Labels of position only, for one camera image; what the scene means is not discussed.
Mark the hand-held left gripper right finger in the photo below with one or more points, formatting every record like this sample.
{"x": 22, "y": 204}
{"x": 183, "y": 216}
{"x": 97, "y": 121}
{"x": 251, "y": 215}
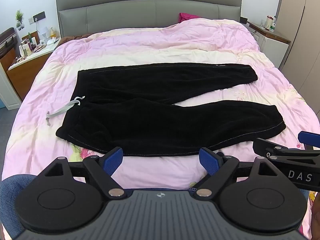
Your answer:
{"x": 208, "y": 161}

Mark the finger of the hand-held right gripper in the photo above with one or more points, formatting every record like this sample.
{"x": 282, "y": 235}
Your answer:
{"x": 310, "y": 138}
{"x": 265, "y": 145}

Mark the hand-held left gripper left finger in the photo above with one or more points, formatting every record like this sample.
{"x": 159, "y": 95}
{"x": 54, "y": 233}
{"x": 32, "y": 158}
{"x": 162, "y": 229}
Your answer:
{"x": 113, "y": 160}

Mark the white nightstand with brown top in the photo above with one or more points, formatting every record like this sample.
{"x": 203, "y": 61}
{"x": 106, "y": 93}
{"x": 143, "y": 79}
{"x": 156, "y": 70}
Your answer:
{"x": 272, "y": 45}

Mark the person's blue jeans legs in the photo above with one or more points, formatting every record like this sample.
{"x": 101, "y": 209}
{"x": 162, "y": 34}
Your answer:
{"x": 12, "y": 195}

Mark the beige wardrobe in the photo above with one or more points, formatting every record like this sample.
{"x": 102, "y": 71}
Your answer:
{"x": 300, "y": 30}

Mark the clear bottle with green label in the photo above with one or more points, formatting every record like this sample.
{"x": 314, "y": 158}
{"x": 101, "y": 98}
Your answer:
{"x": 273, "y": 25}

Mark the clear drinking glass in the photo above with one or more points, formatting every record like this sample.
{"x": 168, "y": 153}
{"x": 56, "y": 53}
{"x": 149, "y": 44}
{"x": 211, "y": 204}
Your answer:
{"x": 263, "y": 24}

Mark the pink floral quilt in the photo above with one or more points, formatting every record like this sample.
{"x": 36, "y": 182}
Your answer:
{"x": 175, "y": 45}

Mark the bottles on right nightstand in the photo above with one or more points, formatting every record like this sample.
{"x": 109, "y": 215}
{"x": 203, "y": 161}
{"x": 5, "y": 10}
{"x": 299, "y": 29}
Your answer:
{"x": 269, "y": 23}

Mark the wooden nightstand with white top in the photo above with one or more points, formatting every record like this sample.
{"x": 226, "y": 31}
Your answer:
{"x": 27, "y": 72}

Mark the white cabinet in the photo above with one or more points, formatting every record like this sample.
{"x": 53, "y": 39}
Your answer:
{"x": 8, "y": 90}

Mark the brown pillow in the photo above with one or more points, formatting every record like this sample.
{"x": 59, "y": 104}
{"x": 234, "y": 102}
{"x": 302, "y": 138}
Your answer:
{"x": 72, "y": 38}

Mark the white crumpled tissue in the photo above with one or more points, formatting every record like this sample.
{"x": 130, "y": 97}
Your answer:
{"x": 53, "y": 41}

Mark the yellow bottle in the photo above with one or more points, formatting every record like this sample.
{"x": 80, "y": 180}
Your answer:
{"x": 52, "y": 32}

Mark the group of cosmetic bottles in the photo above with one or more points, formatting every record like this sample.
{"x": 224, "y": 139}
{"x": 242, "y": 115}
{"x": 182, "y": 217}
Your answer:
{"x": 27, "y": 46}

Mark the white table lamp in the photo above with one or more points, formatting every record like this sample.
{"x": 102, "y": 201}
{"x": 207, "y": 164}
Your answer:
{"x": 45, "y": 32}

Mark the grey padded bed headboard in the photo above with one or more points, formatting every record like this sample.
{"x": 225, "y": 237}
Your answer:
{"x": 150, "y": 7}

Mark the dark brown leather box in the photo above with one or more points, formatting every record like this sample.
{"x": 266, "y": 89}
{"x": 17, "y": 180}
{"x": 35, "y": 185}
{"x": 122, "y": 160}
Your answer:
{"x": 7, "y": 40}

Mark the small potted green plant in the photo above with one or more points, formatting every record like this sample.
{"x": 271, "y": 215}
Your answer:
{"x": 19, "y": 18}

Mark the black wall socket panel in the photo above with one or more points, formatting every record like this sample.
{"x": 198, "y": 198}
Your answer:
{"x": 39, "y": 16}

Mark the white wall socket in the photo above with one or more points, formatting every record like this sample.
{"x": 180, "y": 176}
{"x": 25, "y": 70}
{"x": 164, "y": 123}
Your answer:
{"x": 31, "y": 20}

